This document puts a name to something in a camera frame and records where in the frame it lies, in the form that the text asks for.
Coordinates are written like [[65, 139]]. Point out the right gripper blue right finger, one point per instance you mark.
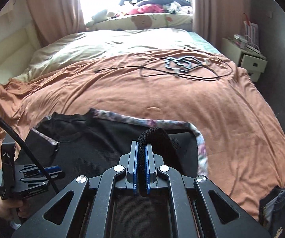
[[151, 171]]

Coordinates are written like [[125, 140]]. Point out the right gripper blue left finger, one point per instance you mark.
[[131, 177]]

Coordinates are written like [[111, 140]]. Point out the black t-shirt floral trim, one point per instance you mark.
[[90, 144]]

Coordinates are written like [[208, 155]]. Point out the stack of folded clothes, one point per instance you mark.
[[272, 212]]

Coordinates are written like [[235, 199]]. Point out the person's left hand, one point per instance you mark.
[[7, 205]]

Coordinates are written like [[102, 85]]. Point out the orange-brown quilt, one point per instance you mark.
[[244, 140]]

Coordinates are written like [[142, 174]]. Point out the cream padded headboard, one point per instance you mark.
[[16, 52]]

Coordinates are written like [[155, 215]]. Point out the beige bed sheet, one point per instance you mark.
[[107, 43]]

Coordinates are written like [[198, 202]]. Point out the white bedside cabinet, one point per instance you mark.
[[255, 63]]

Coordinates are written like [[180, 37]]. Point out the bear print cushion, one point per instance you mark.
[[145, 21]]

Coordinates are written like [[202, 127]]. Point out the red cloth on sill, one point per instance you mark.
[[148, 8]]

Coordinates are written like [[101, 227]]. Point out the plush toy on sill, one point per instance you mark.
[[100, 17]]

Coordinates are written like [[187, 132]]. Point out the left pink curtain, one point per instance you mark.
[[55, 19]]

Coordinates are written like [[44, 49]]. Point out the pink curtain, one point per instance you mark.
[[55, 19], [214, 20]]

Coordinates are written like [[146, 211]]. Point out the striped paper bag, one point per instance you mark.
[[251, 32]]

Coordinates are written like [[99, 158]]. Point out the right pink curtain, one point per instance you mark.
[[214, 20]]

